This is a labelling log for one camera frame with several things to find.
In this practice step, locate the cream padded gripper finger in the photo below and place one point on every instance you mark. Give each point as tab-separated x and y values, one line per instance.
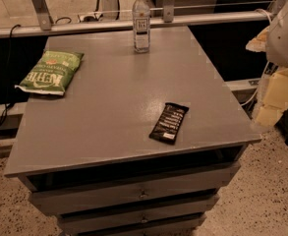
275	100

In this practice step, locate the green jalapeno chip bag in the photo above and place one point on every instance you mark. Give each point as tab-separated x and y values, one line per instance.
52	73

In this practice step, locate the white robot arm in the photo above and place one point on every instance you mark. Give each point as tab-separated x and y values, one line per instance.
276	49

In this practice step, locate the clear plastic water bottle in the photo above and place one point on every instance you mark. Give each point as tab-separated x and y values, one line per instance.
141	26

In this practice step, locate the top grey drawer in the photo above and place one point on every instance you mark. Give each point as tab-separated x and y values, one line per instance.
133	190

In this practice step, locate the grey drawer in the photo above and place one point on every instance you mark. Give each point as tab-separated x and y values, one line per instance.
133	190
155	226
136	213

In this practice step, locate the black snack bar wrapper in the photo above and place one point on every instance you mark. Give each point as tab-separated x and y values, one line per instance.
169	122

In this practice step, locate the white power strip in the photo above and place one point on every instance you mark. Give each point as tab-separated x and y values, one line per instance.
91	17

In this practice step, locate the grey drawer cabinet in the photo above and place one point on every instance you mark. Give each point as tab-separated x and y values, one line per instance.
98	131

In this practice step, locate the bottom grey drawer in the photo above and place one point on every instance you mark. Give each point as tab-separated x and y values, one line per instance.
155	226

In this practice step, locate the middle grey drawer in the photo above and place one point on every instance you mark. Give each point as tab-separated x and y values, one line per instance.
136	213

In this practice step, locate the metal guard rail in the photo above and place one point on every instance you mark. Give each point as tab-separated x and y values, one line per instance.
53	17

